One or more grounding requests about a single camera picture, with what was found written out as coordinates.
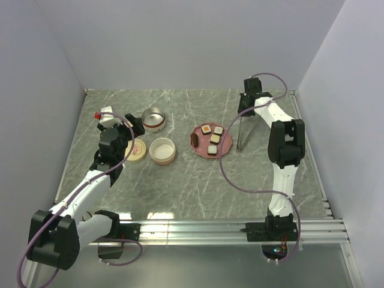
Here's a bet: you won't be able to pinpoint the tan sushi piece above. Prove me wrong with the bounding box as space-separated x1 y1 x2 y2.
209 134 221 145

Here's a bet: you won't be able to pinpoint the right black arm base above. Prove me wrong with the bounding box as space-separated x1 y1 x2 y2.
240 214 299 261

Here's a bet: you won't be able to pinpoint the dark brown food piece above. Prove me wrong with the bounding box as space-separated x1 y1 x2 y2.
191 133 199 148

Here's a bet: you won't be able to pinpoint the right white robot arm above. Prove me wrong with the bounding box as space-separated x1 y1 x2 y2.
238 73 305 219

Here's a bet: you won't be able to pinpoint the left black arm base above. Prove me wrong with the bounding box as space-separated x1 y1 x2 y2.
96 223 141 260

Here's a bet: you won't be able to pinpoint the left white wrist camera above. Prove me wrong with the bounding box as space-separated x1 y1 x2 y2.
94 106 121 128

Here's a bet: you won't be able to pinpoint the orange topped sushi piece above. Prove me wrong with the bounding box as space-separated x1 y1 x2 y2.
201 124 212 135

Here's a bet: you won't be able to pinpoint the purple cable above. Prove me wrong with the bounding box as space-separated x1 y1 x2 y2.
16 112 143 281
218 71 302 262

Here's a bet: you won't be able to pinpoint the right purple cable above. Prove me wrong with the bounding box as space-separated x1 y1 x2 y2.
218 71 302 262

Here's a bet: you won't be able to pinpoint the white sushi piece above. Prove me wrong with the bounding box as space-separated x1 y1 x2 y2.
207 145 218 155
214 126 224 136

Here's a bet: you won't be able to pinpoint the aluminium mounting rail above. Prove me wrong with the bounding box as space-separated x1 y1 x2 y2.
86 218 350 247

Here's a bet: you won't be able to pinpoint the pink lunch box tier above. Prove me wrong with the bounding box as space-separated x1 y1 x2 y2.
149 137 176 165

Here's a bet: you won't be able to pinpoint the cream lid with pink handle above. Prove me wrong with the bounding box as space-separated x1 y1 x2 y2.
125 139 147 162

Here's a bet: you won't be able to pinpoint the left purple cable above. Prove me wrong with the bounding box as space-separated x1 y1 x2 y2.
16 112 143 281

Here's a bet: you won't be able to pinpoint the steel lunch box bowl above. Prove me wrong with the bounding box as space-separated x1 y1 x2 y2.
142 107 166 133

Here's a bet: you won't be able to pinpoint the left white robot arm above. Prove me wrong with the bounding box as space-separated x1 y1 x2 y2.
25 111 145 270

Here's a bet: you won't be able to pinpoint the metal tongs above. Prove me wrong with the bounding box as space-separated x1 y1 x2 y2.
236 116 260 152

